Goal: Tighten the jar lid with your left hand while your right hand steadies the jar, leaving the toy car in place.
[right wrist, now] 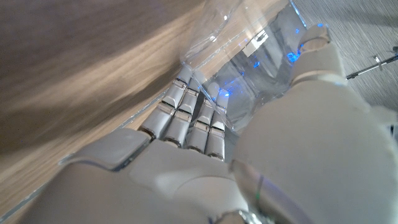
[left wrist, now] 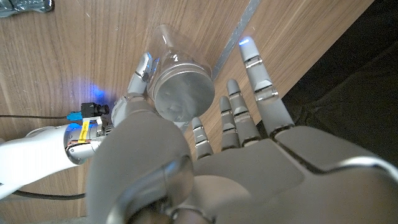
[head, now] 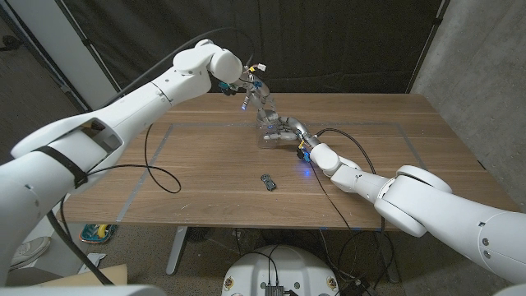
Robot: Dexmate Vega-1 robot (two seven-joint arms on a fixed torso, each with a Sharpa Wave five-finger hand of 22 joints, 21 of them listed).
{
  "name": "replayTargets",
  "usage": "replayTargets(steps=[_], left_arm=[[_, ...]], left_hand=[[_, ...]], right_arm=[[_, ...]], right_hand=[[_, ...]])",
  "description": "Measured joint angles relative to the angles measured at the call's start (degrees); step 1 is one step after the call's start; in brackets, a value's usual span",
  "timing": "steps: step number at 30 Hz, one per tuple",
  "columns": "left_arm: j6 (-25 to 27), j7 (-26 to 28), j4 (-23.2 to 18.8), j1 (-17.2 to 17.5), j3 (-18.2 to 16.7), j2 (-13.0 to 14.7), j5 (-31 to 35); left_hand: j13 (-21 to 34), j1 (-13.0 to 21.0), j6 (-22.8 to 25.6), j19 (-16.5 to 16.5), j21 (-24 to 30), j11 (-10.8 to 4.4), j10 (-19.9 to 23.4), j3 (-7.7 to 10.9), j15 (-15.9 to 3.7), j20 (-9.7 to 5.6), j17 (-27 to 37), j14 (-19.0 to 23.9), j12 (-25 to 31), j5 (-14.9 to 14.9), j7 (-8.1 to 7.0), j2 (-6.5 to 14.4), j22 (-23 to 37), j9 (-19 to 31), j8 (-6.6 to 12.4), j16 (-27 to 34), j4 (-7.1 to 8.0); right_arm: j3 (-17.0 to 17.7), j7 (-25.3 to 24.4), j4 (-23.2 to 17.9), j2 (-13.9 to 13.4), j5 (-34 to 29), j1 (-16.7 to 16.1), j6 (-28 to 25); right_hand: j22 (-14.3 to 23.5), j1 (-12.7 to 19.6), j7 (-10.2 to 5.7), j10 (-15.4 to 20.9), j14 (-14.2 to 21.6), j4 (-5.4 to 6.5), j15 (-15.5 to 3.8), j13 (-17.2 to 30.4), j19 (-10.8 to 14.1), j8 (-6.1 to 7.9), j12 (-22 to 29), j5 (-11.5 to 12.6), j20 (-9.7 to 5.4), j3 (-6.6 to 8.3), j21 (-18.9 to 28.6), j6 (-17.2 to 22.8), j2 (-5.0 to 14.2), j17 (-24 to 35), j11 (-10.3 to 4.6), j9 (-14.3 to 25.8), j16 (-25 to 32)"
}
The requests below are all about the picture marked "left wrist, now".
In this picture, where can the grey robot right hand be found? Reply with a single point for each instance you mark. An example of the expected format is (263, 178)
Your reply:
(136, 90)

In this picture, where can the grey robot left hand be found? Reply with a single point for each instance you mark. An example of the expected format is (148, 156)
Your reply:
(264, 180)

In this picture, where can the silver metal jar lid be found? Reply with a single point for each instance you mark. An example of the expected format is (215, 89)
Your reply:
(183, 96)

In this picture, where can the clear glass jar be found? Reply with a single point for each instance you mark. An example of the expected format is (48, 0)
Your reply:
(174, 46)

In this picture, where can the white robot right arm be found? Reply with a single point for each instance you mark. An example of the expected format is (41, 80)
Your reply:
(31, 155)

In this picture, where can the small dark toy car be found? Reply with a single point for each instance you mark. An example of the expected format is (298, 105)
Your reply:
(25, 6)

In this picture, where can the black backdrop curtain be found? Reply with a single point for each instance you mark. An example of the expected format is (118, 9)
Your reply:
(357, 77)

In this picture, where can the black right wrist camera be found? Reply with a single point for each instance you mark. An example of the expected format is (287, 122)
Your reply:
(93, 109)

